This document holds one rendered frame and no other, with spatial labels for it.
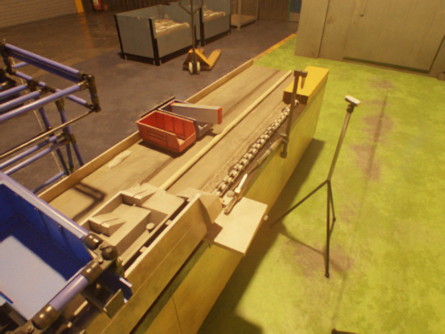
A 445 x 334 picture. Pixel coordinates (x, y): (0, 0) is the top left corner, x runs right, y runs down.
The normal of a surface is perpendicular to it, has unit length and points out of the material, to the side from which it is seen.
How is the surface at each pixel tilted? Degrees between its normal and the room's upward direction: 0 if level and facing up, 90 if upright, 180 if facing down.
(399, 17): 90
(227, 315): 0
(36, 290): 6
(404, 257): 0
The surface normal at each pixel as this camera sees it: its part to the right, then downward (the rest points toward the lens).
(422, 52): -0.50, 0.54
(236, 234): 0.00, -0.79
